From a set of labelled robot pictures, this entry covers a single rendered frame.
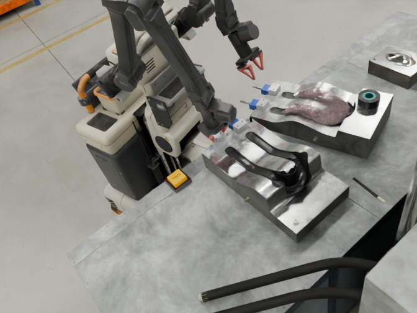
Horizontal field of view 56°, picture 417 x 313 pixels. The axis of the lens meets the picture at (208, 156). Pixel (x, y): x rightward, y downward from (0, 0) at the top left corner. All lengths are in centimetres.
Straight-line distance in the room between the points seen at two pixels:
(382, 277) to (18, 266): 247
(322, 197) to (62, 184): 212
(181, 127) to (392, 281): 138
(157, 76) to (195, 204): 53
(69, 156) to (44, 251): 83
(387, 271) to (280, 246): 81
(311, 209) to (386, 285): 81
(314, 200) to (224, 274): 39
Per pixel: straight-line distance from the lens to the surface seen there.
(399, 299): 58
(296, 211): 136
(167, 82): 168
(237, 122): 159
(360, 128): 154
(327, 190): 141
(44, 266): 271
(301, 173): 143
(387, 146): 165
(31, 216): 302
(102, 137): 193
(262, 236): 139
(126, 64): 136
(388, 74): 191
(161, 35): 114
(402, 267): 59
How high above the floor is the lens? 199
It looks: 46 degrees down
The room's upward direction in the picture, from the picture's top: 17 degrees counter-clockwise
